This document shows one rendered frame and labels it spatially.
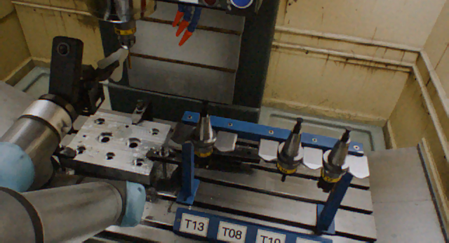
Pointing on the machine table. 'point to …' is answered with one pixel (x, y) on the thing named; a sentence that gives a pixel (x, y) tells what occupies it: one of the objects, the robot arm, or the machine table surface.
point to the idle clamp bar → (249, 156)
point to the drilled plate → (92, 164)
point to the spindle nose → (118, 7)
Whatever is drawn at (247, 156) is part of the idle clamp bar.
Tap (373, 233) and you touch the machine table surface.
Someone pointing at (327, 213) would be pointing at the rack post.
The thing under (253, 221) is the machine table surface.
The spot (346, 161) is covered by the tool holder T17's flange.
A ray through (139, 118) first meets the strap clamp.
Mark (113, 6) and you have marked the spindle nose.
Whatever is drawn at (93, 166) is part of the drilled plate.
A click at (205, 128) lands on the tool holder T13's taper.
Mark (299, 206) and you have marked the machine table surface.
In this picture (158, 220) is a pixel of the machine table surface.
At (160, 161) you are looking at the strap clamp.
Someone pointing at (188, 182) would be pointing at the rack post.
